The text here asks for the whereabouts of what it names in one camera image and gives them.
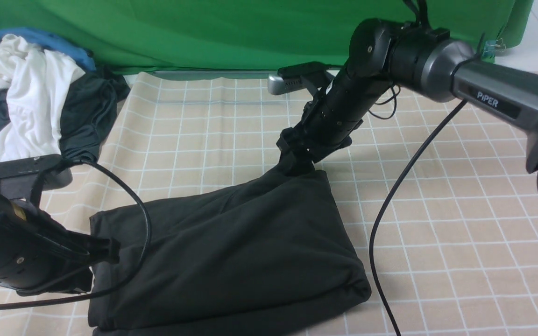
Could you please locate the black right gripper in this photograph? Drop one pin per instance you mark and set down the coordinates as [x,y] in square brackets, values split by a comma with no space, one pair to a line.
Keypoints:
[320,132]

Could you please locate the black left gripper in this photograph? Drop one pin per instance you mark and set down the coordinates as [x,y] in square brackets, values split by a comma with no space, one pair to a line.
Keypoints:
[43,256]

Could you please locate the dark gray long-sleeve shirt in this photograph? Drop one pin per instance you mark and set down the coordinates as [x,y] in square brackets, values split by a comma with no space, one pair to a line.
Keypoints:
[269,257]

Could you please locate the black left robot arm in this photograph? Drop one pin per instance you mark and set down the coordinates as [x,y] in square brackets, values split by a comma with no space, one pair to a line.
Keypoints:
[38,254]

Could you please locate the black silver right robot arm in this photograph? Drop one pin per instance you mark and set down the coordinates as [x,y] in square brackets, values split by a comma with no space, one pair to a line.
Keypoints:
[383,54]

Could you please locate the green backdrop cloth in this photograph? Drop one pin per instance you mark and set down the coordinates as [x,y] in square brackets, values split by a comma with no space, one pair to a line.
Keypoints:
[142,35]

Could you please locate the blue garment in pile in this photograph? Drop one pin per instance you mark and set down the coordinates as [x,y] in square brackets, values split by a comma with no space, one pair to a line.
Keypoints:
[49,41]

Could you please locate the beige grid-pattern table mat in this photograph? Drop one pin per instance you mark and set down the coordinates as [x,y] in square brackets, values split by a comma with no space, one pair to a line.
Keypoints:
[457,249]

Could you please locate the dark gray garment in pile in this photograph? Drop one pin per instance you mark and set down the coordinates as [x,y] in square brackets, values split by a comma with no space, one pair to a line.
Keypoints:
[89,113]

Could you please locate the teal binder clip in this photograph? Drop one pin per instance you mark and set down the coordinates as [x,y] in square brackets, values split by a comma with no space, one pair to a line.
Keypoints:
[491,48]

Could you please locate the white garment in pile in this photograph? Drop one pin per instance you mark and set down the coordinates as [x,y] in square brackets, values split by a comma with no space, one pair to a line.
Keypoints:
[37,83]

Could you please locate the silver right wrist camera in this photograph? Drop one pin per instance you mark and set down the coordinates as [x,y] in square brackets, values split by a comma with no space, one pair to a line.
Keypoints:
[312,76]

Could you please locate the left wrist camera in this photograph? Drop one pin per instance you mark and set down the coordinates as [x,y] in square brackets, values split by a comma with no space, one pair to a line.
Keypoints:
[28,178]

